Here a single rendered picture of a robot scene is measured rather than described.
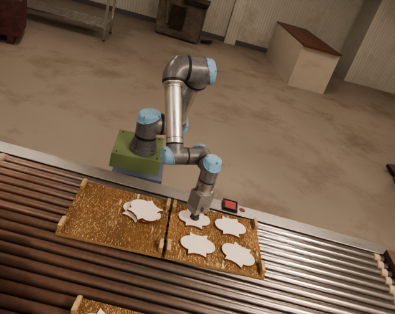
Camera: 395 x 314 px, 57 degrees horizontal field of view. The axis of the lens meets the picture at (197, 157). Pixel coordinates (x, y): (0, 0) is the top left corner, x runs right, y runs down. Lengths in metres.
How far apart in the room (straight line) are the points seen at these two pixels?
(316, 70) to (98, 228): 7.10
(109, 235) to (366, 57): 9.62
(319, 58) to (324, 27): 2.87
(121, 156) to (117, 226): 0.52
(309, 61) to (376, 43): 2.90
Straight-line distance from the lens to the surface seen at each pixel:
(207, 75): 1.64
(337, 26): 11.02
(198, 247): 1.53
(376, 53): 10.68
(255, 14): 10.37
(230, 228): 1.67
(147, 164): 1.96
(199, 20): 8.97
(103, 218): 1.56
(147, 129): 1.89
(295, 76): 8.09
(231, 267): 1.52
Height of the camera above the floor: 1.97
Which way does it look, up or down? 29 degrees down
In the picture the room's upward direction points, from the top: 17 degrees clockwise
